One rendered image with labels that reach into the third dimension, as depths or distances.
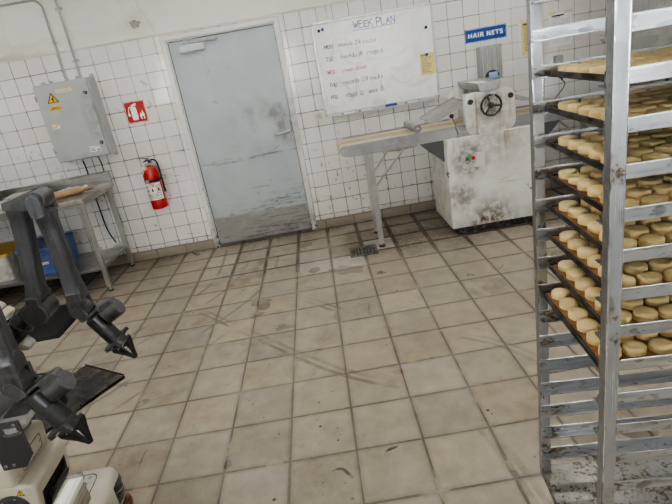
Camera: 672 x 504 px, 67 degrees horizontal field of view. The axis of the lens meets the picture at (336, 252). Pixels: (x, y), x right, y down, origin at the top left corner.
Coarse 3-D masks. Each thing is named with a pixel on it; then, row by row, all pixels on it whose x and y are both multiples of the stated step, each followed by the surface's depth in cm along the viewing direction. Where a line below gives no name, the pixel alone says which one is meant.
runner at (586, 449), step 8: (616, 440) 173; (624, 440) 173; (632, 440) 173; (640, 440) 173; (648, 440) 173; (656, 440) 173; (664, 440) 172; (544, 448) 176; (552, 448) 175; (560, 448) 175; (568, 448) 175; (576, 448) 175; (584, 448) 175; (592, 448) 175; (616, 448) 174; (624, 448) 173; (632, 448) 172; (640, 448) 172; (648, 448) 171; (656, 448) 171; (544, 456) 176; (552, 456) 175; (560, 456) 174; (568, 456) 174; (576, 456) 173
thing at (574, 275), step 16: (560, 272) 145; (576, 272) 139; (576, 288) 134; (592, 288) 129; (592, 304) 126; (624, 304) 121; (640, 304) 120; (656, 304) 119; (624, 320) 114; (640, 320) 115
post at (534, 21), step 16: (528, 0) 127; (528, 16) 129; (528, 32) 131; (528, 48) 132; (528, 64) 134; (544, 160) 140; (544, 192) 144; (544, 224) 147; (544, 272) 152; (544, 304) 156; (544, 352) 162; (544, 400) 169; (544, 464) 178
